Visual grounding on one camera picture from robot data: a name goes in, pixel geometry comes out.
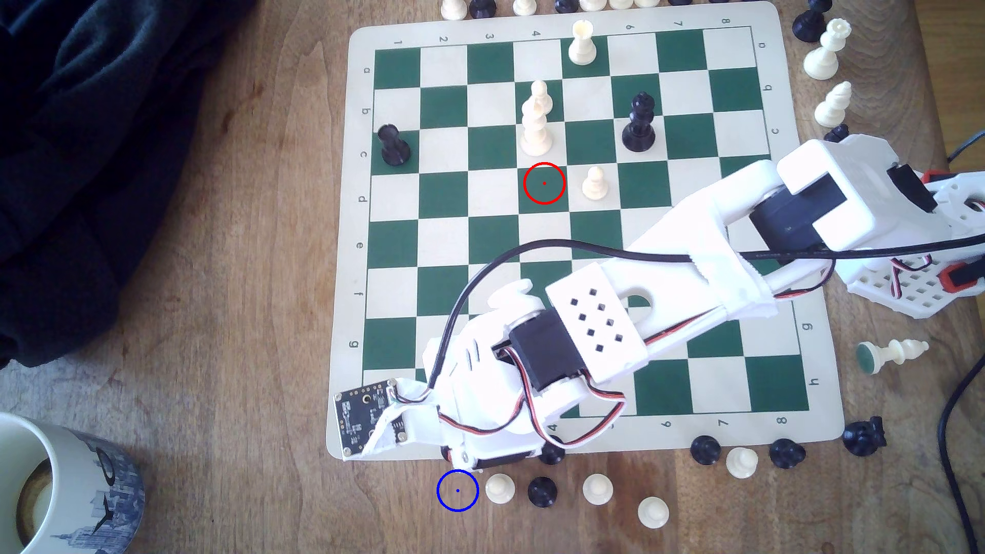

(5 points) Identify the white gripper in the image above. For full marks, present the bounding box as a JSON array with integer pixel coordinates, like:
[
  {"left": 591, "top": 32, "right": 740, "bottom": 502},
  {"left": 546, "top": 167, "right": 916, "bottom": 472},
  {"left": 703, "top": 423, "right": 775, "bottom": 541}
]
[{"left": 422, "top": 279, "right": 595, "bottom": 472}]

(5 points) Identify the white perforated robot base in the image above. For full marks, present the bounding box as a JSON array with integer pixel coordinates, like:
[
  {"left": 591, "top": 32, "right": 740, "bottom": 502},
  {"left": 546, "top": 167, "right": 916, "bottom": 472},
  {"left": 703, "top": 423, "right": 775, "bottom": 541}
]
[{"left": 835, "top": 171, "right": 985, "bottom": 320}]

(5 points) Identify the white piece with green felt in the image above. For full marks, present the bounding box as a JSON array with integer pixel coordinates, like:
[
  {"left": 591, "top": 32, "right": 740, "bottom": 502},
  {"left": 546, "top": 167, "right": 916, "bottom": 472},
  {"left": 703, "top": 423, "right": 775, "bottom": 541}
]
[{"left": 856, "top": 339, "right": 930, "bottom": 377}]

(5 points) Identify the green and white chessboard mat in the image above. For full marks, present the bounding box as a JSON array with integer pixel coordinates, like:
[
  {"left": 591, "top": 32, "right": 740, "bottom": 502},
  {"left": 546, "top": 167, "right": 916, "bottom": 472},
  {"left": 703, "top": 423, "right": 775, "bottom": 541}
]
[{"left": 325, "top": 2, "right": 846, "bottom": 463}]

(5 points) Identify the black pawn on board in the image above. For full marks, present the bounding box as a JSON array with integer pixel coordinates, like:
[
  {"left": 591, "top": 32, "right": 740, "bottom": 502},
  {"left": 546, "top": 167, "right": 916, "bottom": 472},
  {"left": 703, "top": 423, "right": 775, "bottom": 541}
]
[{"left": 378, "top": 125, "right": 411, "bottom": 167}]

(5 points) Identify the black knight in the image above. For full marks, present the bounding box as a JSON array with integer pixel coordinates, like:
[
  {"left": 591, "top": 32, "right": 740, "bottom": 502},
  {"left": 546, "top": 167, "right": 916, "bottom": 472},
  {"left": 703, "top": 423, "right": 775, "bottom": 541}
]
[{"left": 842, "top": 417, "right": 888, "bottom": 457}]

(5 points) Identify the white mug with skyline print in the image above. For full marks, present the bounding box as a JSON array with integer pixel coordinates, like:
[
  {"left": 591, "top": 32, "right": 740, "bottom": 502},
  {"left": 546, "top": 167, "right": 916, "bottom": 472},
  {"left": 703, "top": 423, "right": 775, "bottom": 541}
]
[{"left": 0, "top": 411, "right": 147, "bottom": 554}]

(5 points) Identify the white rook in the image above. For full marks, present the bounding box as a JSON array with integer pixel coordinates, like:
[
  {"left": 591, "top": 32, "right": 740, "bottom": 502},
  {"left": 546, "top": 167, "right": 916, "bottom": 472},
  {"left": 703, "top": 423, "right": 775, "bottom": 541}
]
[{"left": 568, "top": 21, "right": 599, "bottom": 66}]

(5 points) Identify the dark blue cloth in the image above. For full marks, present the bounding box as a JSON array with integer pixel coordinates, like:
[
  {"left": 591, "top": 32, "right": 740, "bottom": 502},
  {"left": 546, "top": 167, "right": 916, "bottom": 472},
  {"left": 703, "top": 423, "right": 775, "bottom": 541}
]
[{"left": 0, "top": 0, "right": 259, "bottom": 369}]

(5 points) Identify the white queen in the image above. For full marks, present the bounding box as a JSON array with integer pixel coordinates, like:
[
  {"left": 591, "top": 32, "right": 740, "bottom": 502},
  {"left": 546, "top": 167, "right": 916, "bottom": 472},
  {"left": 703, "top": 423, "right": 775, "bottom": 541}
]
[{"left": 803, "top": 18, "right": 853, "bottom": 81}]

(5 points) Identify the camera circuit board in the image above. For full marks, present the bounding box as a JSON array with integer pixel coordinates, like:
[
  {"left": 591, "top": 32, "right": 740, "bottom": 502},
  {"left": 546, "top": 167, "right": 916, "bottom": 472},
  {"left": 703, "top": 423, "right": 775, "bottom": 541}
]
[{"left": 334, "top": 377, "right": 420, "bottom": 463}]

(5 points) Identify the red black white servo wire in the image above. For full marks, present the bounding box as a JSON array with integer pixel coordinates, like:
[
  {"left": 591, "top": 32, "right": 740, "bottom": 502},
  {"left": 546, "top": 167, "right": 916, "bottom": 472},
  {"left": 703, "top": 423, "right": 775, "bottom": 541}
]
[{"left": 439, "top": 350, "right": 626, "bottom": 451}]

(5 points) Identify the black camera cable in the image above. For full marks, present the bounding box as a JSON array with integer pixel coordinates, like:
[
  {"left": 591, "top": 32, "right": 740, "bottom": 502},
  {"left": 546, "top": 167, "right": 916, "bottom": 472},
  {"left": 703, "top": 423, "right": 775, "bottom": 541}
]
[{"left": 427, "top": 237, "right": 985, "bottom": 393}]

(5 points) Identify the black power cable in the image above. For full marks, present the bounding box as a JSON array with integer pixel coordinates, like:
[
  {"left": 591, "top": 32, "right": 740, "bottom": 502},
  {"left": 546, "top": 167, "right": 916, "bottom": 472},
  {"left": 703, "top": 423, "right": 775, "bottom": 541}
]
[{"left": 939, "top": 358, "right": 985, "bottom": 532}]

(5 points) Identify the thin black cable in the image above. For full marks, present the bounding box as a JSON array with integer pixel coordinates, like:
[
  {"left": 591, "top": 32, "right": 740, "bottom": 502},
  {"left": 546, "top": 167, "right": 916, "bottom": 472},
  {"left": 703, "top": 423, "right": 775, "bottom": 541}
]
[{"left": 947, "top": 131, "right": 985, "bottom": 164}]

